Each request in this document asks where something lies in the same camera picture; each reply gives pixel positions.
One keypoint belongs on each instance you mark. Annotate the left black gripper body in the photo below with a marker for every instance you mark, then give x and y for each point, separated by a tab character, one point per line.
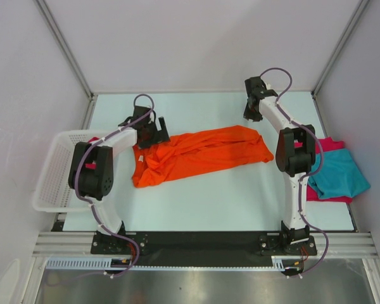
152	131

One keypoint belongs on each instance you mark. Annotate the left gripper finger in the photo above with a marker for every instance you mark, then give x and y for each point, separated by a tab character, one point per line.
163	132
147	144

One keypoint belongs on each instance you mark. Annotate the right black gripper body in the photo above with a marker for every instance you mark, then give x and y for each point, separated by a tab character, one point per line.
251	113

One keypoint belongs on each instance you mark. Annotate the orange t-shirt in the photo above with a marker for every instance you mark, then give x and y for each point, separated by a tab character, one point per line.
198	153

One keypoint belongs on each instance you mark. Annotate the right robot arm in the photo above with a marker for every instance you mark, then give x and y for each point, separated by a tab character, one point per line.
294	156

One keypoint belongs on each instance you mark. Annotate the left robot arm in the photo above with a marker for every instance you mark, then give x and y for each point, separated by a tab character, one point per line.
92	170

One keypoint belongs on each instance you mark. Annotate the folded crimson t-shirt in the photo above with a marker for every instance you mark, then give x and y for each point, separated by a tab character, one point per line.
328	144

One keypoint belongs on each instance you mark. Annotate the white plastic basket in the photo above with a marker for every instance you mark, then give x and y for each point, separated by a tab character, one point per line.
53	193

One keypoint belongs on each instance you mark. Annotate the folded teal t-shirt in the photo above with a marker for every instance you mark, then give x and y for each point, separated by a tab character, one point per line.
339	176

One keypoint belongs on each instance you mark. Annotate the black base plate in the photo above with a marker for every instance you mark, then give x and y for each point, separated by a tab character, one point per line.
202	249

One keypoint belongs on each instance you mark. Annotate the aluminium frame rail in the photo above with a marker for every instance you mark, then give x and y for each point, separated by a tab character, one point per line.
78	244

